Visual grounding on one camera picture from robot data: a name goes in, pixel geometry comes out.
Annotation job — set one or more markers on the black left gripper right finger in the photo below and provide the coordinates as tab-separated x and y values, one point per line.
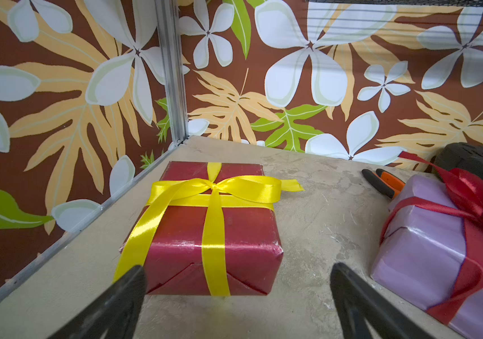
360	308

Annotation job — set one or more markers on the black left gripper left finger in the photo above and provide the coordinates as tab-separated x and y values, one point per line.
114	314

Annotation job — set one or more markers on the purple gift box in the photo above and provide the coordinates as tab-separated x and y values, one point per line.
422	253

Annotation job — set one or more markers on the yellow satin ribbon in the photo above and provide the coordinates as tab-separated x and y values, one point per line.
187	183

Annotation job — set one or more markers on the red satin ribbon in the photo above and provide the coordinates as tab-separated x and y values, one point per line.
465	190

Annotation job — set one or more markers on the orange handled pliers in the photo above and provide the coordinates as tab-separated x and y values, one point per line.
384	182

